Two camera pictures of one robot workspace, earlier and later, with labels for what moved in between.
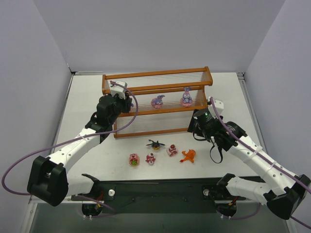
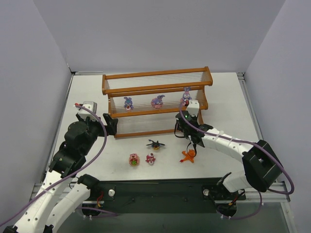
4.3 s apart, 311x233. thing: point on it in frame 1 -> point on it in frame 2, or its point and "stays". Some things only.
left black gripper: [125, 104] -> [107, 124]
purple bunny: [186, 100] stays
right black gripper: [194, 127] -> [185, 119]
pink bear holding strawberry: [134, 159] stays
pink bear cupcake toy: [150, 158] stays
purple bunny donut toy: [157, 102] stays
